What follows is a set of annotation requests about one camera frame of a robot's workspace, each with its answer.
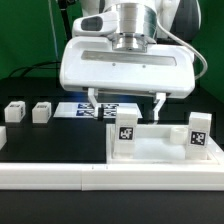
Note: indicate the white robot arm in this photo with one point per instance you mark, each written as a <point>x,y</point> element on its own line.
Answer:
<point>178,21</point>

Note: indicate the white marker sheet with tags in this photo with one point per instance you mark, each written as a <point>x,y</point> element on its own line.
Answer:
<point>86,110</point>

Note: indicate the white square table top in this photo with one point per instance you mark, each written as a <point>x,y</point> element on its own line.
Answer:
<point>153,146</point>

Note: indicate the white U-shaped obstacle fence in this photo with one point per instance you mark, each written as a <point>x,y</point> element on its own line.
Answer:
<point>87,177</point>

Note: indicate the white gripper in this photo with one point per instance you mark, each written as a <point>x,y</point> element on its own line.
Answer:
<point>113,53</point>

